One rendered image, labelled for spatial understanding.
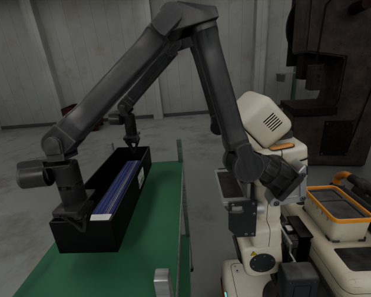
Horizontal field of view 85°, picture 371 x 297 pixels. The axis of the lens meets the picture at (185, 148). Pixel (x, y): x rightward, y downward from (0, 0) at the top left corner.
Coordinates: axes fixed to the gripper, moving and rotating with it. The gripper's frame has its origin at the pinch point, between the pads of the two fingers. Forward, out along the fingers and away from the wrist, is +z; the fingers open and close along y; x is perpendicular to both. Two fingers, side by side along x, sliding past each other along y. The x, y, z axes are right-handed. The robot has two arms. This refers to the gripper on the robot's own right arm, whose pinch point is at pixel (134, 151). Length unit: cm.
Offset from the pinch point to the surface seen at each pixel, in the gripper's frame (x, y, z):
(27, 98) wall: -515, -592, 29
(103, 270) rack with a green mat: 3, 58, 14
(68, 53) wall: -342, -596, -98
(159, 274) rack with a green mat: 23, 71, -1
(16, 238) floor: -154, -57, 114
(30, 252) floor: -125, -39, 113
